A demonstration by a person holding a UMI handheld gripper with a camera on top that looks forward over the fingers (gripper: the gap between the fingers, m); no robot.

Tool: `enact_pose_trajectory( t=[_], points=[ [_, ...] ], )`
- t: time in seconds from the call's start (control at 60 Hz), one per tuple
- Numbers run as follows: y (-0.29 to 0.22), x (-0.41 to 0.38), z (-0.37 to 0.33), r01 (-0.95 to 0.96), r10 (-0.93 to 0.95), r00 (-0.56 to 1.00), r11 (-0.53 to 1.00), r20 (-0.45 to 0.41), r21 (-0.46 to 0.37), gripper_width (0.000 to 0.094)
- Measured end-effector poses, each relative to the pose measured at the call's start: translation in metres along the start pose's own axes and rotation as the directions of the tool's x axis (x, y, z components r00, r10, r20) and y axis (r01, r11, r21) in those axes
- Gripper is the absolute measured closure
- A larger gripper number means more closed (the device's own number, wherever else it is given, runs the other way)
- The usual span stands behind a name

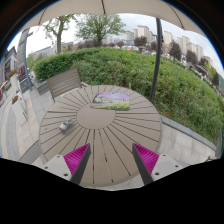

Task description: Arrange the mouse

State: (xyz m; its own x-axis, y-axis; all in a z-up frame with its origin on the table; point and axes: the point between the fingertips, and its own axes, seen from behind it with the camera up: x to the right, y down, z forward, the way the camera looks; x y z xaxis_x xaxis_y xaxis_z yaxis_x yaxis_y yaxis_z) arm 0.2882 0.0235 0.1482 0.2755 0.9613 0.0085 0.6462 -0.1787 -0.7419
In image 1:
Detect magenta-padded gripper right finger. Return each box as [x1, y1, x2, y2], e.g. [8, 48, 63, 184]
[131, 143, 184, 186]

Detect distant apartment buildings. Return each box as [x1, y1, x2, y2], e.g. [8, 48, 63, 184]
[123, 24, 205, 63]

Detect thin-crowned tree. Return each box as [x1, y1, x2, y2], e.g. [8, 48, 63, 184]
[43, 13, 78, 55]

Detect tall grey sign pillar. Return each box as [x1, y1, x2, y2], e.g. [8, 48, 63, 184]
[16, 28, 34, 93]

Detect full-crowned green tree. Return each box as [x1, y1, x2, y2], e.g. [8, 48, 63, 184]
[75, 13, 127, 48]

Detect white planter with flowers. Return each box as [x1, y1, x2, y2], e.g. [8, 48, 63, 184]
[9, 94, 28, 126]

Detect brown slatted outdoor chair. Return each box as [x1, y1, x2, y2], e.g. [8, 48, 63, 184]
[46, 68, 84, 103]

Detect dark curved parasol pole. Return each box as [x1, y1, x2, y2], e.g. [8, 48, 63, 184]
[148, 18, 164, 103]

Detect green hedge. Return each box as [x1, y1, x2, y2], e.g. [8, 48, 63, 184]
[32, 46, 224, 144]

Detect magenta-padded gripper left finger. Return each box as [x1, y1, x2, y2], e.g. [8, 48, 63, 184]
[41, 143, 92, 186]

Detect flower landscape print mouse pad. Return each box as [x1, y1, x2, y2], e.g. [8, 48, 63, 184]
[90, 91, 131, 112]

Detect beige parasol canopy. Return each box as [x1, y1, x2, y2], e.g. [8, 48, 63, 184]
[19, 0, 206, 38]

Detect transparent grey computer mouse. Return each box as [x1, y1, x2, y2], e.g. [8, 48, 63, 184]
[58, 118, 74, 133]

